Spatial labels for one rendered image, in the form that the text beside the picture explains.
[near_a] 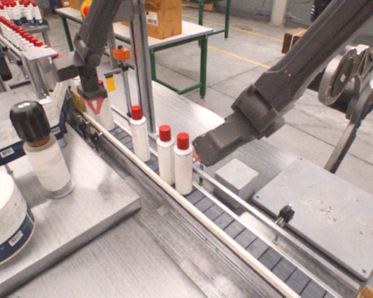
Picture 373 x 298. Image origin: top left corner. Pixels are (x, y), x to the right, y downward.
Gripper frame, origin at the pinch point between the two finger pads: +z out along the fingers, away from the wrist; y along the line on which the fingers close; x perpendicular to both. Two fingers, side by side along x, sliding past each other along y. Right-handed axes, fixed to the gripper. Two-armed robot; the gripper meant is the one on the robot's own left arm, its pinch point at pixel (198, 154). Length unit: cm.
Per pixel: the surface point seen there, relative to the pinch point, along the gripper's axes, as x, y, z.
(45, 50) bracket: -68, 5, 48
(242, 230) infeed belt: 23.5, -2.6, 4.5
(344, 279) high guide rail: 36.7, -3.1, -17.6
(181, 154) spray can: -2.3, 0.9, 5.4
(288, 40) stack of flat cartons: -76, -380, 175
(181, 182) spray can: 4.6, 1.1, 13.5
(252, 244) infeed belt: 26.9, -1.1, 1.6
